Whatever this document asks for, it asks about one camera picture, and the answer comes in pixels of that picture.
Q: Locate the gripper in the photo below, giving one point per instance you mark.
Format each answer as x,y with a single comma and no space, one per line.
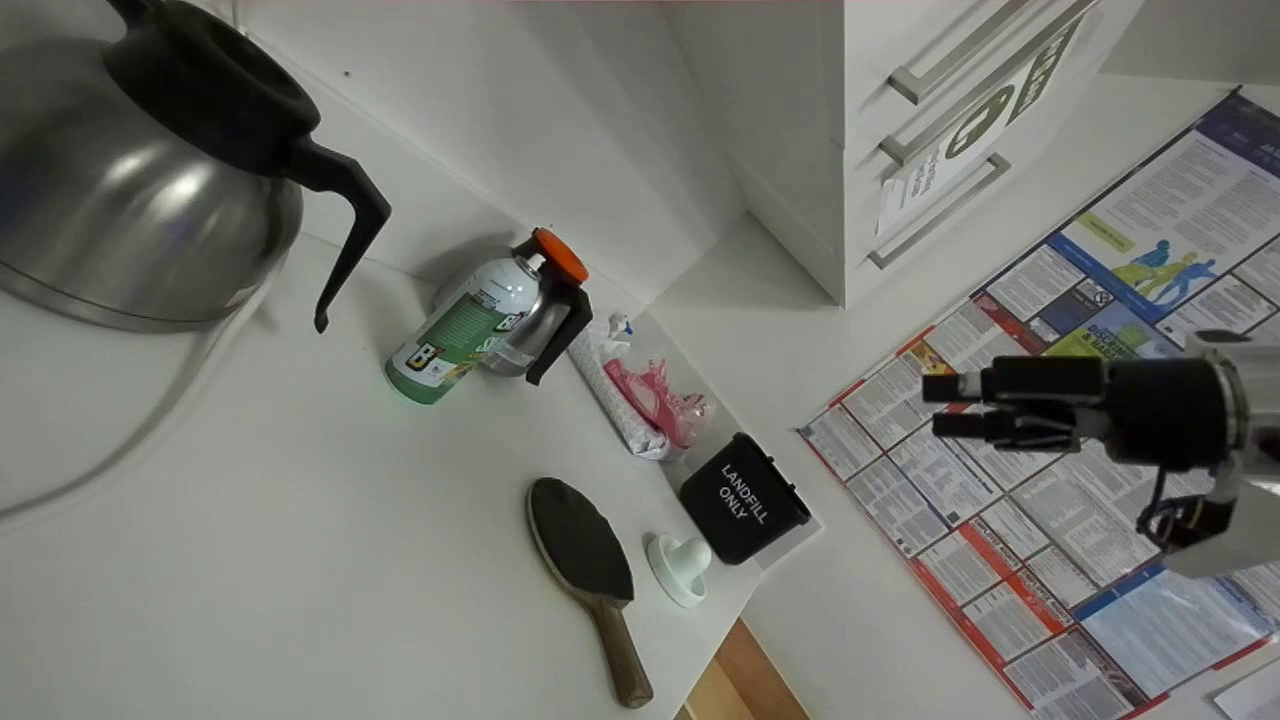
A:
1165,412

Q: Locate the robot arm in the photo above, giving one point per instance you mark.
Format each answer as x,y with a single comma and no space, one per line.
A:
1256,400

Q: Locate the white kitchen cabinet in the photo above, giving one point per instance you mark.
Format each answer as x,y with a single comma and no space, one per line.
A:
790,130

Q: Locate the green and white paper sign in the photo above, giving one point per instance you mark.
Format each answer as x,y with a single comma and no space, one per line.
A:
975,130

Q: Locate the black waste bin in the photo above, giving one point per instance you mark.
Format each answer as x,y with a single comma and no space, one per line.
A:
740,500

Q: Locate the white paper sheet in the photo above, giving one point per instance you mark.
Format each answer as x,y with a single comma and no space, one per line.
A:
1255,695

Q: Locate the pink plastic bag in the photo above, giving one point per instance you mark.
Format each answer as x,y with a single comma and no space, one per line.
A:
655,395

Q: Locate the white mushroom-shaped knob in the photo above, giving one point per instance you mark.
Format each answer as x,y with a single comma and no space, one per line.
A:
680,565

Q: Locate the white patterned wrapped roll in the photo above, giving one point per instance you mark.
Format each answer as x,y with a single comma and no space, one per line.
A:
620,420

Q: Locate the table tennis paddle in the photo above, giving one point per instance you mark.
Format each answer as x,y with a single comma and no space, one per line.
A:
580,545

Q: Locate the small carafe with orange lid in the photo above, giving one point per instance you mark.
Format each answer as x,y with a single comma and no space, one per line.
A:
545,320

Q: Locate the green and white spray can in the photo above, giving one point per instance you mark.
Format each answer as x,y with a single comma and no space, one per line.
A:
455,340

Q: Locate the large steel coffee carafe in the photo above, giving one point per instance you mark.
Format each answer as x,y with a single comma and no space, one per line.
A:
120,190

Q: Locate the large printed wall poster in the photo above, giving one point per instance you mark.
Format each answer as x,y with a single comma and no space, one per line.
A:
1020,520

